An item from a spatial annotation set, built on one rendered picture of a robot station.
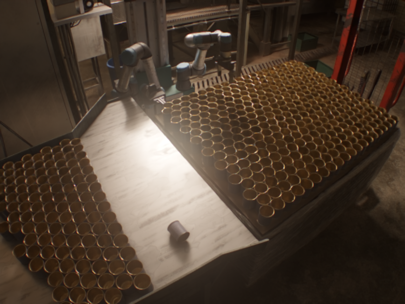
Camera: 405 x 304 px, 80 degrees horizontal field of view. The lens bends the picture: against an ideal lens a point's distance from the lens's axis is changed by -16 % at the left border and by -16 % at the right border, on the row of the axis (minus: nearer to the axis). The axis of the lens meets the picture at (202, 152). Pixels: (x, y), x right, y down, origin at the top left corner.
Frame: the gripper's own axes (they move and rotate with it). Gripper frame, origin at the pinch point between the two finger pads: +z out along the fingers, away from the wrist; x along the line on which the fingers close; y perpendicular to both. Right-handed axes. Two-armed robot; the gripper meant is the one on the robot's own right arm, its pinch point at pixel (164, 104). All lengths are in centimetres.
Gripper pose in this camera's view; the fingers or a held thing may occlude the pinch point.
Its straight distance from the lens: 198.5
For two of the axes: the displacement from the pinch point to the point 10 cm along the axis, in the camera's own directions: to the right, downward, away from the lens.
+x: -8.0, 4.3, -4.3
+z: 6.0, 5.3, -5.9
